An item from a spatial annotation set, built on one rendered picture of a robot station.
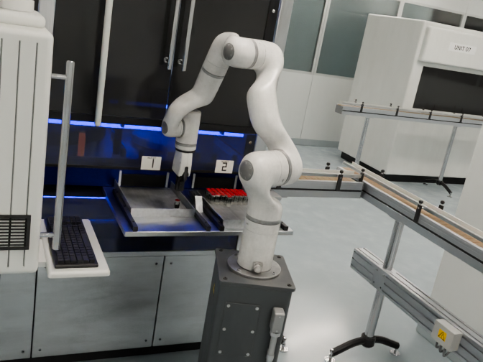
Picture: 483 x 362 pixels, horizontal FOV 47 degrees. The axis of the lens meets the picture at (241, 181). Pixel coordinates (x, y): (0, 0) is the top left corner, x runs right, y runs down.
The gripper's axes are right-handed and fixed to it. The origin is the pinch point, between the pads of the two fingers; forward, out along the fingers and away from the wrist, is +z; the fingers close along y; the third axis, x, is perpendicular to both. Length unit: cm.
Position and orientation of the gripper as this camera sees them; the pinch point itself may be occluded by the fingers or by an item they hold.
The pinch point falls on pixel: (179, 185)
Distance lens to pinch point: 226.0
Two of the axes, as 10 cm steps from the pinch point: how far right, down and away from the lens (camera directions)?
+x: 9.1, 0.3, 4.2
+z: -1.7, 9.4, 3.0
